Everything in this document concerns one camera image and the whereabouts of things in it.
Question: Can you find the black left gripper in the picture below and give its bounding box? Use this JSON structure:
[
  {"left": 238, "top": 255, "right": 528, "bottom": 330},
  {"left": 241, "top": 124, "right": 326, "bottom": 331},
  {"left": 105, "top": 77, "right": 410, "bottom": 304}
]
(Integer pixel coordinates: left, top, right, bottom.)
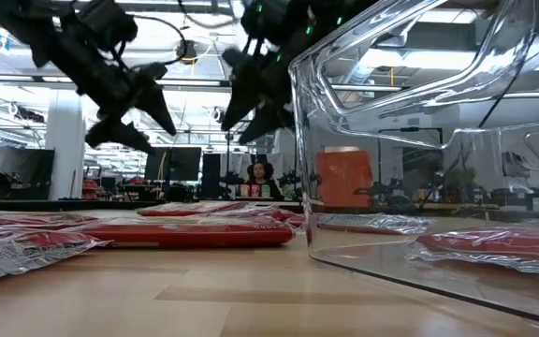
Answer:
[{"left": 75, "top": 61, "right": 179, "bottom": 155}]

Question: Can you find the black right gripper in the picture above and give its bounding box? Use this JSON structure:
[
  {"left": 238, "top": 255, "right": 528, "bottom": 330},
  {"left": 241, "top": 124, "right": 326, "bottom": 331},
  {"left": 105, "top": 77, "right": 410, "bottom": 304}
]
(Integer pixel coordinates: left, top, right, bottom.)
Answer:
[{"left": 220, "top": 7, "right": 318, "bottom": 146}]

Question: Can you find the red popcorn bag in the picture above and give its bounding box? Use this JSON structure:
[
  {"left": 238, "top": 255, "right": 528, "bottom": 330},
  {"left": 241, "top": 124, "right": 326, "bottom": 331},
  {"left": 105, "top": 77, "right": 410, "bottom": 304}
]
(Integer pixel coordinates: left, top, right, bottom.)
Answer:
[
  {"left": 404, "top": 223, "right": 539, "bottom": 278},
  {"left": 0, "top": 227, "right": 111, "bottom": 282},
  {"left": 222, "top": 208, "right": 307, "bottom": 229},
  {"left": 313, "top": 212, "right": 434, "bottom": 236},
  {"left": 0, "top": 211, "right": 100, "bottom": 229},
  {"left": 137, "top": 200, "right": 252, "bottom": 217},
  {"left": 70, "top": 219, "right": 297, "bottom": 249}
]

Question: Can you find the black computer monitor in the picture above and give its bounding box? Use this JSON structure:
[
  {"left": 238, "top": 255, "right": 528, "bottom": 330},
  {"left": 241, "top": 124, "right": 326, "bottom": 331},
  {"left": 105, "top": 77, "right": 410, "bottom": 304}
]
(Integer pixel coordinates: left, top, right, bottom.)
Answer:
[{"left": 144, "top": 146, "right": 203, "bottom": 183}]

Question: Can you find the long ceiling light strip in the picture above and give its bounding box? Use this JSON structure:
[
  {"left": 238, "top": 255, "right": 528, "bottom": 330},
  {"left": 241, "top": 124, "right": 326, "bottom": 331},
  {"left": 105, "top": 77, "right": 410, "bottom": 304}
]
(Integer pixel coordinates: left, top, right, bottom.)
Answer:
[{"left": 154, "top": 78, "right": 233, "bottom": 90}]

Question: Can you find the person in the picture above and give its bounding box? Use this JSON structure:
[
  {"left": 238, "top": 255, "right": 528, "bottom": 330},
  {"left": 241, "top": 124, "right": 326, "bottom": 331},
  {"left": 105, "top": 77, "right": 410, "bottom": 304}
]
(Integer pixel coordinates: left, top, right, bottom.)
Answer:
[{"left": 243, "top": 161, "right": 284, "bottom": 198}]

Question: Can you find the white square column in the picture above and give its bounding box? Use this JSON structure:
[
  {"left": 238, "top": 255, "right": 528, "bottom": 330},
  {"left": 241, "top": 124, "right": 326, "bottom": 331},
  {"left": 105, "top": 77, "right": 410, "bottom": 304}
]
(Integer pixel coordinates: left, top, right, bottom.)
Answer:
[{"left": 44, "top": 88, "right": 86, "bottom": 201}]

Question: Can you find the red chair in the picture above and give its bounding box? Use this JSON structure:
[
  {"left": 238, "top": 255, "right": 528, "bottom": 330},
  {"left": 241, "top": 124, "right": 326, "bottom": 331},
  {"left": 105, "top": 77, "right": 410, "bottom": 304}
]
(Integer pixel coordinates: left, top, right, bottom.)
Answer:
[{"left": 81, "top": 177, "right": 103, "bottom": 201}]

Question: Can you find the black ceiling device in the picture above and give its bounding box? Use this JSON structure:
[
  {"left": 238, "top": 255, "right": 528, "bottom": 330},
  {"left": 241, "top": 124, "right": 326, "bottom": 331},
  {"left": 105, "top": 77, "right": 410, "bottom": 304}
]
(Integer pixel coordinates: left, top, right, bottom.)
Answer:
[{"left": 174, "top": 39, "right": 199, "bottom": 66}]

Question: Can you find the black computer tower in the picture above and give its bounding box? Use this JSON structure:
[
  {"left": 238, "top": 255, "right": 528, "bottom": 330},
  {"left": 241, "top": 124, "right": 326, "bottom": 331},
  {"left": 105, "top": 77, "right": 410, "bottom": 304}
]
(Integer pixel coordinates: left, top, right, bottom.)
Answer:
[{"left": 202, "top": 153, "right": 223, "bottom": 200}]

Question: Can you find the orange box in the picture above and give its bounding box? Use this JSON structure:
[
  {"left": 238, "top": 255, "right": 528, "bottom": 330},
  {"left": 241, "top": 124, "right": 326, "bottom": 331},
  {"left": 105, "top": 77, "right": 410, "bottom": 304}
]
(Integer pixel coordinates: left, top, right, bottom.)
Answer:
[{"left": 315, "top": 145, "right": 374, "bottom": 210}]

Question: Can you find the large dark screen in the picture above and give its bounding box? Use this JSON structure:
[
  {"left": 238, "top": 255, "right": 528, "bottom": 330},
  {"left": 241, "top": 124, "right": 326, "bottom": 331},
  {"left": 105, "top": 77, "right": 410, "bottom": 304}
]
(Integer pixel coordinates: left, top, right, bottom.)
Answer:
[{"left": 0, "top": 147, "right": 56, "bottom": 201}]

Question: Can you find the clear plastic basket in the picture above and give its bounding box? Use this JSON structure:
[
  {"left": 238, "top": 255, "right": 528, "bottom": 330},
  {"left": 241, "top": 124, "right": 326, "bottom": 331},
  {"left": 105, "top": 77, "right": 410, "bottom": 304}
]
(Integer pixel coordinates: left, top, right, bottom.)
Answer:
[{"left": 287, "top": 0, "right": 539, "bottom": 331}]

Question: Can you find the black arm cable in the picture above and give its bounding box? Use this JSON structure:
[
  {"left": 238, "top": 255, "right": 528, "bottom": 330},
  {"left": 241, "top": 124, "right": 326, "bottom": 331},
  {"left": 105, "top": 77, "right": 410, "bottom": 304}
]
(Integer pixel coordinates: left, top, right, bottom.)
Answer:
[{"left": 126, "top": 13, "right": 191, "bottom": 66}]

